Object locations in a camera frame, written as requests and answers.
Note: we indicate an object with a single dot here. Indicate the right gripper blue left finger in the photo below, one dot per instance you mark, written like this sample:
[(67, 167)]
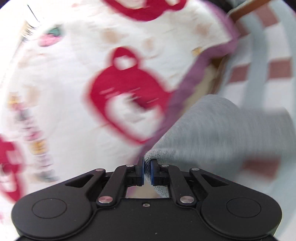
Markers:
[(124, 176)]

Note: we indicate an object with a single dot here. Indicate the bear print quilt purple trim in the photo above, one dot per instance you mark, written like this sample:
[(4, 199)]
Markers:
[(88, 83)]

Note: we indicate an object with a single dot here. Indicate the grey sweater with black cat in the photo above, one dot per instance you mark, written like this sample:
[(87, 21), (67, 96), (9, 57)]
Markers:
[(215, 134)]

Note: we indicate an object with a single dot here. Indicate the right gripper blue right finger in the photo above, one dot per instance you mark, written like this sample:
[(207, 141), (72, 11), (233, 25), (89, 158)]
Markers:
[(171, 177)]

